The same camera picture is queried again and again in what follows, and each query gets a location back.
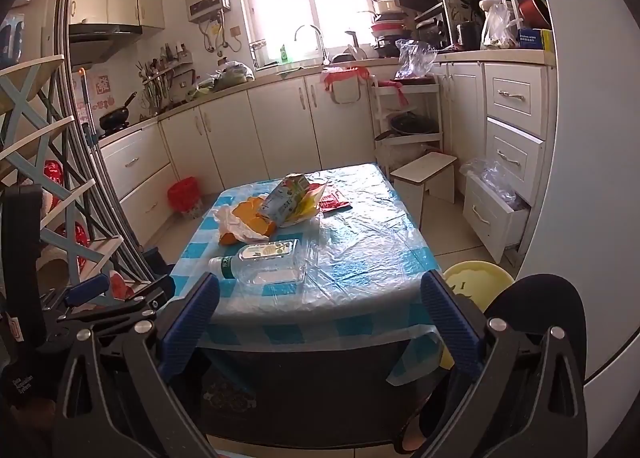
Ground black pot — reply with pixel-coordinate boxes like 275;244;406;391
390;112;436;136

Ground black kettle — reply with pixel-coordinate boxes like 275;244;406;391
456;22;483;51

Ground white plastic bag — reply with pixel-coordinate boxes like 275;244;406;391
480;2;518;49

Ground pale yellow bin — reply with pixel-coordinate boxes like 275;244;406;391
440;260;516;370

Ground crumpled clear plastic bag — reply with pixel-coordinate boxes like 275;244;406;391
395;39;437;81

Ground blue box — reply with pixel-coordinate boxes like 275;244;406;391
517;28;553;49

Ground white wooden stool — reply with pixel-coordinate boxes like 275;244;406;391
390;153;458;233

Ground blue checked tablecloth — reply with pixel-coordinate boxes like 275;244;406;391
167;163;446;386

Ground red floor bin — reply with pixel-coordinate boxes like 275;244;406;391
167;177;205;217

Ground red sauce packet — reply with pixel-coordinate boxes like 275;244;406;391
317;190;353;215

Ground wall utensil rack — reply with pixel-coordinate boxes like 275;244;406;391
137;42;196;113

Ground juice carton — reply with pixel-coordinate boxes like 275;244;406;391
257;173;311;227

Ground black fabric chair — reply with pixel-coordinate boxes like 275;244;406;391
202;340;451;449

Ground white paper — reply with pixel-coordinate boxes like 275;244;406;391
212;203;271;243

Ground wooden rack with blue braces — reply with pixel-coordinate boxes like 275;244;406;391
0;55;126;299

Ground red printed bag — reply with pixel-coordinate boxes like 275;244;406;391
42;160;66;189

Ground mop handle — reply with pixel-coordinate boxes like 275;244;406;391
79;70;98;149

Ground black wok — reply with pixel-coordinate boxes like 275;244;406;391
99;92;138;131

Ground white fridge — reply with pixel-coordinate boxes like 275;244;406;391
515;0;640;389

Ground clear plastic bag in drawer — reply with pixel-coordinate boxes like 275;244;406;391
460;158;521;209

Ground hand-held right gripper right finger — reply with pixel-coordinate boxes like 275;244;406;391
420;270;588;458

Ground white drawer cabinet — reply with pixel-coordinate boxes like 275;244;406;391
435;58;557;266

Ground orange peel piece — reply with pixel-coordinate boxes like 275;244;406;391
235;195;268;219
247;215;278;239

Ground yellow snack packet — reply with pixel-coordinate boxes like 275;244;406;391
290;182;328;226

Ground range hood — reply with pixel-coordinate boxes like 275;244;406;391
67;24;143;66

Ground grey sliding door frame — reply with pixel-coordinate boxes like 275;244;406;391
50;0;151;283

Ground chrome faucet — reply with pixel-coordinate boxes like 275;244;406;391
294;24;331;66

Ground red pot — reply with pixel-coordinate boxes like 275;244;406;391
517;0;551;29

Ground white base cabinets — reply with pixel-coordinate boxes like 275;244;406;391
97;65;381;243

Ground red bag on wire holder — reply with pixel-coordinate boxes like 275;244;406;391
322;66;371;103

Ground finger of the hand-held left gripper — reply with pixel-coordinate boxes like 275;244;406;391
56;275;177;339
42;273;112;311

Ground open white drawer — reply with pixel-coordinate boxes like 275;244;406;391
462;170;531;263

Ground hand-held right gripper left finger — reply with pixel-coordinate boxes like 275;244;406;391
52;272;221;458

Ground bag of vegetables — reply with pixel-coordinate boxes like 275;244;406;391
212;60;256;88

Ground clear plastic bottle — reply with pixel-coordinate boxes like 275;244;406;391
207;238;307;286

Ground stack of pots and bowls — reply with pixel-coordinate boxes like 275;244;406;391
370;0;416;58

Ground white trolley rack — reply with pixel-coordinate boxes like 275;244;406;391
370;72;446;173

